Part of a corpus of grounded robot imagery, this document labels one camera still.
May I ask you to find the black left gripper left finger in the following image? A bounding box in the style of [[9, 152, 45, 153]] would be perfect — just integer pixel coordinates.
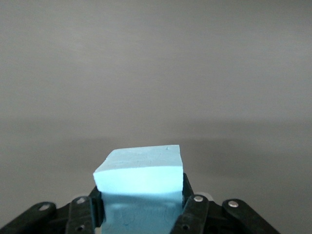
[[0, 186, 106, 234]]

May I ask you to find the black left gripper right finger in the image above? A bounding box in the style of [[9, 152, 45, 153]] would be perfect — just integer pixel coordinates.
[[170, 172, 281, 234]]

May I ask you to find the light blue foam block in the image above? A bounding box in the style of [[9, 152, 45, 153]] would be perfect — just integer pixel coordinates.
[[92, 144, 185, 234]]

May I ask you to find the dark grey table mat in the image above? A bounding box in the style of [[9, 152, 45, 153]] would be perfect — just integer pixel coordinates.
[[0, 0, 312, 234]]

